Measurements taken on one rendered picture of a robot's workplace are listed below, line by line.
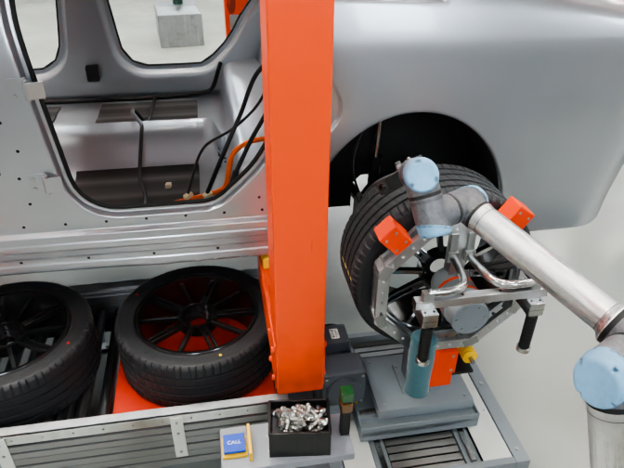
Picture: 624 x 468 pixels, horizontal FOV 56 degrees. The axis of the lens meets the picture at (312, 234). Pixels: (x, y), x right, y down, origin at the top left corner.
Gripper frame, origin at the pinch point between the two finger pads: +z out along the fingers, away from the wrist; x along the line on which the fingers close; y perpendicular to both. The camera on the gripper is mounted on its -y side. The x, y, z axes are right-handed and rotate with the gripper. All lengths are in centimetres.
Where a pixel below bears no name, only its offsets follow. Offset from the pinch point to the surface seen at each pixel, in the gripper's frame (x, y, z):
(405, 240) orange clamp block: -18.6, -7.7, -8.6
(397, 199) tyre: -7.3, -3.6, 3.8
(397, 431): -96, -41, 36
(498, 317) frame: -62, 11, 15
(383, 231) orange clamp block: -13.2, -12.9, -8.7
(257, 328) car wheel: -33, -73, 34
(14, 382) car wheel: -7, -153, 4
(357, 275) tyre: -24.8, -26.9, 4.9
